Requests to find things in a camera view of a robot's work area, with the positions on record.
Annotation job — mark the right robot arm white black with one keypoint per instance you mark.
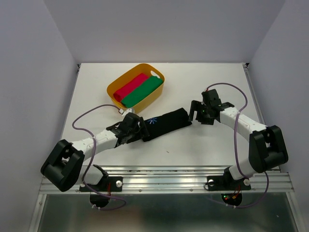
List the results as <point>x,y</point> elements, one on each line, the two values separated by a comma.
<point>266,144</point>

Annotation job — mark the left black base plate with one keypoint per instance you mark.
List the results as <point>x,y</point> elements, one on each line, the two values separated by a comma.
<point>106,184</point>

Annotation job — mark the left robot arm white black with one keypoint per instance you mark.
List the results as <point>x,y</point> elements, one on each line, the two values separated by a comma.
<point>63,167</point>

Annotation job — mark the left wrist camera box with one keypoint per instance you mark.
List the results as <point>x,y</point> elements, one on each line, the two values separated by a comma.
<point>131,121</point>

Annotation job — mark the aluminium rail frame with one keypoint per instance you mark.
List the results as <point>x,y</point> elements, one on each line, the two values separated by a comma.
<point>164,183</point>

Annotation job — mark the green rolled t-shirt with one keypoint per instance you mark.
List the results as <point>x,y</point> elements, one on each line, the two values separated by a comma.
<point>141,92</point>

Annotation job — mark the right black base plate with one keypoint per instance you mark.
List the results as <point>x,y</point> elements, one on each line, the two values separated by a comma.
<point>219,183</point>

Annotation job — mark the red rolled t-shirt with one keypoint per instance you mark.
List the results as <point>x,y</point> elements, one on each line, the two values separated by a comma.
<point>130,86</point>

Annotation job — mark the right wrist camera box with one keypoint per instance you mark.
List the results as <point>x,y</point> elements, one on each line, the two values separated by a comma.
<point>211,98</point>

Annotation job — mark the black t-shirt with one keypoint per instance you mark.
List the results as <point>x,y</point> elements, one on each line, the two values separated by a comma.
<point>166,123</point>

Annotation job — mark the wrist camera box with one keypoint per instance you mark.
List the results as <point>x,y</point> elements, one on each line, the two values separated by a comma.
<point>131,121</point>
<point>211,98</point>

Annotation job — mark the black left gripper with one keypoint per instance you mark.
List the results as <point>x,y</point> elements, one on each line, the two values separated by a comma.
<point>141,132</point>

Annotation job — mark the yellow plastic basket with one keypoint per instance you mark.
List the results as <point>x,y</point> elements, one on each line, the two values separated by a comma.
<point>118,83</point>

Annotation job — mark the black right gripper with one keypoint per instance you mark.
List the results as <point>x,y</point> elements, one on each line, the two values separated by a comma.
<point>196,106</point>

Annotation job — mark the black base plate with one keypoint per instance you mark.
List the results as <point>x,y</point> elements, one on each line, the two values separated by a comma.
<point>219,183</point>
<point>106,184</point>

